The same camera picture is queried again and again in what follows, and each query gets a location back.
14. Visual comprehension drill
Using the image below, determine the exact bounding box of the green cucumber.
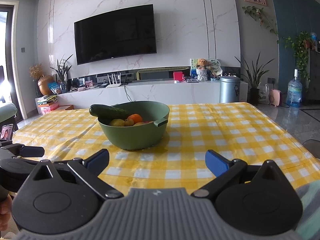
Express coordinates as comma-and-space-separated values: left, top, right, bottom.
89, 104, 130, 120

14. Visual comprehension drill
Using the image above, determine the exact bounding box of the transparent chair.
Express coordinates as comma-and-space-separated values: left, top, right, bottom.
302, 139, 320, 159

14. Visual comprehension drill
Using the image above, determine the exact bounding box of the green plant in glass vase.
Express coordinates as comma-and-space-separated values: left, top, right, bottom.
50, 54, 73, 93

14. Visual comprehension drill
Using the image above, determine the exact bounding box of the green sofa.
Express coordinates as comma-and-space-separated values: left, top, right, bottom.
0, 103, 18, 123

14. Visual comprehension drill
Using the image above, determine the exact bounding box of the orange round vase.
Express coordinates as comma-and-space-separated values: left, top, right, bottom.
37, 75, 54, 96

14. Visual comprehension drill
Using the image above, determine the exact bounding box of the smartphone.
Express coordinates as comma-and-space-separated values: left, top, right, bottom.
0, 124, 13, 140

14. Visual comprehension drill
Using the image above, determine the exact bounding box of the long-leaf potted plant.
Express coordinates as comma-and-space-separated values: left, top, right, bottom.
235, 52, 275, 105

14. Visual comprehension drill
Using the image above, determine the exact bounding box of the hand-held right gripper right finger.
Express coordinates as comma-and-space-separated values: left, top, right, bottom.
190, 149, 292, 200

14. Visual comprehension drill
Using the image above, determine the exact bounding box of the hanging vine plant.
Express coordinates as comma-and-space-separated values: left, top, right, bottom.
242, 6, 279, 44

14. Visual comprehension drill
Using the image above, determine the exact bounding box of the pink fan heater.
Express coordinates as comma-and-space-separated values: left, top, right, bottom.
269, 89, 283, 106

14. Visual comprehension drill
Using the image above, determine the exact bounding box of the blue water jug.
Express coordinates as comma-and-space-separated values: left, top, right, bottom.
286, 69, 303, 107

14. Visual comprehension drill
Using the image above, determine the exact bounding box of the silver trash can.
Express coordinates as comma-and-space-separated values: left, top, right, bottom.
219, 76, 241, 103

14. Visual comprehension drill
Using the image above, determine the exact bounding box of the dried flower bunch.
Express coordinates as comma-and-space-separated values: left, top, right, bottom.
29, 64, 43, 80

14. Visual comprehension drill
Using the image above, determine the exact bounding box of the green colander bowl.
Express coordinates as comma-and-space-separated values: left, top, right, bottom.
97, 101, 170, 151

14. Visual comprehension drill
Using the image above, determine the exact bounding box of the green picture card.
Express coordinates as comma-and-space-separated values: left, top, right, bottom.
190, 58, 200, 77

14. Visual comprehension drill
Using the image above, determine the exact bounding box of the yellow checked tablecloth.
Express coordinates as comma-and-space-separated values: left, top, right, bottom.
11, 102, 320, 195

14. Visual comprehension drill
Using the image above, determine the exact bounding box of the dark framed box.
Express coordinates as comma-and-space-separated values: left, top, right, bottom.
136, 67, 190, 81

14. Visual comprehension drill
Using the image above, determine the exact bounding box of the orange flat box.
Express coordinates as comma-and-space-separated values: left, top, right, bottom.
51, 104, 75, 112

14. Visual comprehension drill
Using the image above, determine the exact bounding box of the round paper fan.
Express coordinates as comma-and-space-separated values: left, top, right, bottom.
207, 59, 222, 77

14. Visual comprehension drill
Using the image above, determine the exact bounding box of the black power cable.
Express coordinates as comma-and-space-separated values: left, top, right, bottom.
124, 85, 138, 103

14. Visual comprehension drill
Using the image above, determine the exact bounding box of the white marble tv cabinet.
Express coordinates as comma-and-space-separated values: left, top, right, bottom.
56, 80, 248, 110

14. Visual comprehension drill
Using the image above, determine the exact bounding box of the white plastic bag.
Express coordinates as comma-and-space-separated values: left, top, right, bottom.
258, 84, 270, 105

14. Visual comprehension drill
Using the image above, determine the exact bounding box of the pink boxes stack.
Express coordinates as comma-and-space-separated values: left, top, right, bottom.
37, 104, 60, 115

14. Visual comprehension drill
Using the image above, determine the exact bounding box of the striped green clothing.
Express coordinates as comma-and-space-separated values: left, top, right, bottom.
297, 182, 320, 240

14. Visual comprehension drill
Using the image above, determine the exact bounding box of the person's left hand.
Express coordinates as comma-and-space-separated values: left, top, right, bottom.
0, 194, 13, 222

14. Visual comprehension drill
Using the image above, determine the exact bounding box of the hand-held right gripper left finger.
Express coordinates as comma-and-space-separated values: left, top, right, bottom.
25, 149, 124, 200

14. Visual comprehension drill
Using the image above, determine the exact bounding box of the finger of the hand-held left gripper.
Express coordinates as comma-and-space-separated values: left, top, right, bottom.
0, 144, 45, 158

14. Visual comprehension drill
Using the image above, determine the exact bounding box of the stack of coloured papers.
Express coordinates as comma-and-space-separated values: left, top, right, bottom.
36, 95, 58, 105

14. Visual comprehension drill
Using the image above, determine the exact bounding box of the black wall television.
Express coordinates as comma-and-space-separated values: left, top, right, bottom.
74, 4, 157, 65

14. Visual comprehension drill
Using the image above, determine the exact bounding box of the white router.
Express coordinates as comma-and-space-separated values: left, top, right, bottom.
106, 72, 122, 88

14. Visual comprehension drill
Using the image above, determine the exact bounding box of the blue snack bag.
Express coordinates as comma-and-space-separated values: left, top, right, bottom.
48, 82, 62, 94

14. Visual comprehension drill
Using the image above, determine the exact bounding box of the bushy green vine plant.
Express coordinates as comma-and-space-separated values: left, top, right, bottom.
284, 31, 312, 80

